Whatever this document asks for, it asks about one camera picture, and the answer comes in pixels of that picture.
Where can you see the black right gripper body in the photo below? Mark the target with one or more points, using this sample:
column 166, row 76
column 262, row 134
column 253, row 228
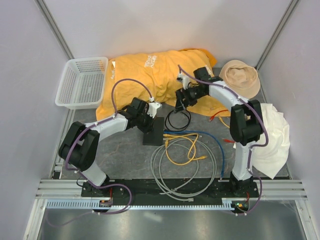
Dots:
column 191, row 95

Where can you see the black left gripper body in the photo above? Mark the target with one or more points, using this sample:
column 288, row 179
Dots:
column 144, row 122

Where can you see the black network switch box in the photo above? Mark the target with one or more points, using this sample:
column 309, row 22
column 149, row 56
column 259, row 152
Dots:
column 155, row 136

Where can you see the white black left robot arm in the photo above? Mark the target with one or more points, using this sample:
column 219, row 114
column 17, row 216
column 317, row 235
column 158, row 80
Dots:
column 80, row 144

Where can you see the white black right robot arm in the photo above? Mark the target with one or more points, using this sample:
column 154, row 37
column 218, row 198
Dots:
column 246, row 119

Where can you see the orange printed t-shirt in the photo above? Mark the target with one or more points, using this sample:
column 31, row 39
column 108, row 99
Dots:
column 149, row 74

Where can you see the beige bucket hat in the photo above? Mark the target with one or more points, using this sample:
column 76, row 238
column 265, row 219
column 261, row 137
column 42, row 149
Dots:
column 241, row 78

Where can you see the white plastic perforated basket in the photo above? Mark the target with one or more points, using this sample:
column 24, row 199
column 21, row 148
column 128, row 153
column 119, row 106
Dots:
column 82, row 83

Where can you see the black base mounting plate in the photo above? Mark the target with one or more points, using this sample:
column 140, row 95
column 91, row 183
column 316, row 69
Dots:
column 146, row 192

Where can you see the white crumpled cloth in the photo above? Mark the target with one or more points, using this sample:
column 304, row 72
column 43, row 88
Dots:
column 267, row 159

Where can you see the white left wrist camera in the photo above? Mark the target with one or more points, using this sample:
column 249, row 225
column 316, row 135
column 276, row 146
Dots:
column 153, row 107

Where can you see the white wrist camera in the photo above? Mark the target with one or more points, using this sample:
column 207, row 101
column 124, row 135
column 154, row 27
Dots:
column 184, row 80
column 153, row 107

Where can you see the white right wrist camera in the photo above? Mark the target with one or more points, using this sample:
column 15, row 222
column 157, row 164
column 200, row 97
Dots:
column 184, row 80

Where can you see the grey slotted cable duct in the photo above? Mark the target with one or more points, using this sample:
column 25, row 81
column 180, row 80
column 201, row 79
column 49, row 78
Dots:
column 90, row 204

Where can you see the aluminium frame rail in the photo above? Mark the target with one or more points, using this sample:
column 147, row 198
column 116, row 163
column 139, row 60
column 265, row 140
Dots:
column 276, row 189

